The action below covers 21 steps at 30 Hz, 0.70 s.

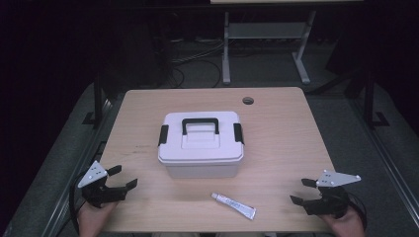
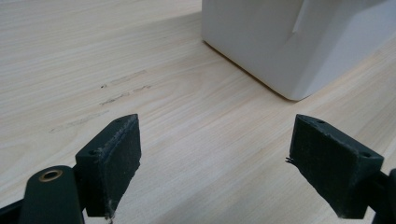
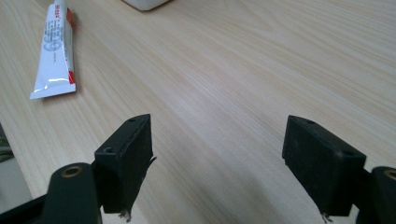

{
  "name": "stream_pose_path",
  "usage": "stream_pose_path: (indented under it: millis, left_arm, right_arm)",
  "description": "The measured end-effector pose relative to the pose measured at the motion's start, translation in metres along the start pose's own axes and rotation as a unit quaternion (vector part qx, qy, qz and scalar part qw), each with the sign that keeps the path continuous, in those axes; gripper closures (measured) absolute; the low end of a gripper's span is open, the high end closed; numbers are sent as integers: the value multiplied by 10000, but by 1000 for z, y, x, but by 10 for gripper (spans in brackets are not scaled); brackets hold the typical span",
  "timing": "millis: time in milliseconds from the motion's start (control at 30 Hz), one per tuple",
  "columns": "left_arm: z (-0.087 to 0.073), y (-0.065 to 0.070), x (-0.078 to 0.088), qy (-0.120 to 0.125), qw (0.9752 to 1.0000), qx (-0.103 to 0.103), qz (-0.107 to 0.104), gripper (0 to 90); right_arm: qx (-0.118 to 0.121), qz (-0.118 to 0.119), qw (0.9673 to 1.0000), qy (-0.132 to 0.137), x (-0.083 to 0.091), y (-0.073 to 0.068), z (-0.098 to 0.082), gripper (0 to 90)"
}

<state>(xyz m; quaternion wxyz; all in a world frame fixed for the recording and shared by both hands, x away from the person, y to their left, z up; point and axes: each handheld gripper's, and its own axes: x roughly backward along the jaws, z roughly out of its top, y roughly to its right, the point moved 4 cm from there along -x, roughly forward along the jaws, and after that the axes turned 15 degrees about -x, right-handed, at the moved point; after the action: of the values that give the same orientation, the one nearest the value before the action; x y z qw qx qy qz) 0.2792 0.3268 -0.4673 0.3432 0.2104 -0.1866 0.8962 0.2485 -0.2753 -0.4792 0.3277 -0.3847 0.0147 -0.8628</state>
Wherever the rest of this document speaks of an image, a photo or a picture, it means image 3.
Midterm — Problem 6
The white tube with red label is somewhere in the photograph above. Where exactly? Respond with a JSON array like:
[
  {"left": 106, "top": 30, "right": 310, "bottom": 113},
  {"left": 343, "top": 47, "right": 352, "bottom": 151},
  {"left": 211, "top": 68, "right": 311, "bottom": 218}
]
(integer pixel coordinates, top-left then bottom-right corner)
[{"left": 29, "top": 0, "right": 78, "bottom": 101}]

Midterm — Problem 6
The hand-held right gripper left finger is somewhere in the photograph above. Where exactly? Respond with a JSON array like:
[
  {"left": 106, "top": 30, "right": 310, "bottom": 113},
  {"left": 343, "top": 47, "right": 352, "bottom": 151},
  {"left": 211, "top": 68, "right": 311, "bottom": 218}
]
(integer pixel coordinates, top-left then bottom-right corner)
[{"left": 93, "top": 113, "right": 157, "bottom": 218}]

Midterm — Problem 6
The white plastic storage box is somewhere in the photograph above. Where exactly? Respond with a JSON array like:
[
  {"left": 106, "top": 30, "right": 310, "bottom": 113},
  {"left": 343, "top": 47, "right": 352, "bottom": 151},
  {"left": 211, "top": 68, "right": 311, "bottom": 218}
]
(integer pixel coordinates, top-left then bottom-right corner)
[{"left": 120, "top": 0, "right": 173, "bottom": 12}]

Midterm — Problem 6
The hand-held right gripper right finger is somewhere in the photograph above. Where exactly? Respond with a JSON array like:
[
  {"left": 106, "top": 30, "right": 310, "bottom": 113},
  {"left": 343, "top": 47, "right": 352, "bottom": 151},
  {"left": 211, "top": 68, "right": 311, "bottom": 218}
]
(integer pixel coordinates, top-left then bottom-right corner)
[{"left": 281, "top": 115, "right": 367, "bottom": 217}]

